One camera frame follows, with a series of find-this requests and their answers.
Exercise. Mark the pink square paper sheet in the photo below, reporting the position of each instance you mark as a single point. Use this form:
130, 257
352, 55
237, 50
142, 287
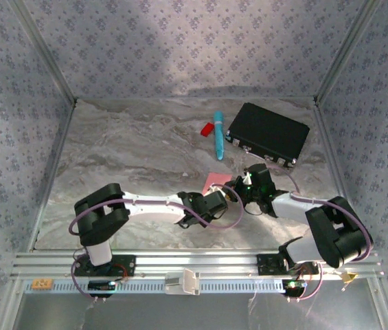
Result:
217, 179

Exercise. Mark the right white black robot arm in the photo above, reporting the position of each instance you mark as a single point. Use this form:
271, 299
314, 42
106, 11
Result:
290, 206

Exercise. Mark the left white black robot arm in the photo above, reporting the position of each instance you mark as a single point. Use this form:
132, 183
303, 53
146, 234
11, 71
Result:
152, 209

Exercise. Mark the light blue pen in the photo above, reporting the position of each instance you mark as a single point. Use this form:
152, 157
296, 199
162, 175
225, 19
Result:
219, 137

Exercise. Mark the black case with chrome latches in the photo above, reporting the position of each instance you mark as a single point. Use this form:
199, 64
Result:
269, 132

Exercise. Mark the small red block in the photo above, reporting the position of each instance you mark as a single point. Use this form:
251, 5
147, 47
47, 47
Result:
207, 129

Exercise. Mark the right black electronics module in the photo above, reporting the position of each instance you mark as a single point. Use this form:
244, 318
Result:
295, 286

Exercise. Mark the black electronics module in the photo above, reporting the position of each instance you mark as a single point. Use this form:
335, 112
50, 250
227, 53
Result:
295, 286
101, 285

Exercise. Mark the left black electronics module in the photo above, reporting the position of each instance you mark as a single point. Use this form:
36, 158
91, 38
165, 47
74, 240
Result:
101, 285

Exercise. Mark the orange label tag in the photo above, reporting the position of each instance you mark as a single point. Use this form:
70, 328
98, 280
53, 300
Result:
42, 284

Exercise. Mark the aluminium front mounting rail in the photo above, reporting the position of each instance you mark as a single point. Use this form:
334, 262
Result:
197, 261

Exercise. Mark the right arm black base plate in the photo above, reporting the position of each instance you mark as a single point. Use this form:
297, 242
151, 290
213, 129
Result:
269, 264

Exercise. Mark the white plastic bracket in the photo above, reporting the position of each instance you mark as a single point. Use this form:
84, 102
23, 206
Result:
186, 282

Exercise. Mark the aluminium table side rail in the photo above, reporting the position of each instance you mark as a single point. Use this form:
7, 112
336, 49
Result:
62, 137
326, 137

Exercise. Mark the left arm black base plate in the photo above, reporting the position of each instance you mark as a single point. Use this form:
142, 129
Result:
125, 266

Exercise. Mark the aluminium frame leg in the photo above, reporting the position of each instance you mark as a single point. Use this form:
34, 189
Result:
10, 306
382, 306

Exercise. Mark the aluminium corner post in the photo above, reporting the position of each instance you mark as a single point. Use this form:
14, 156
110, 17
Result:
347, 51
56, 68

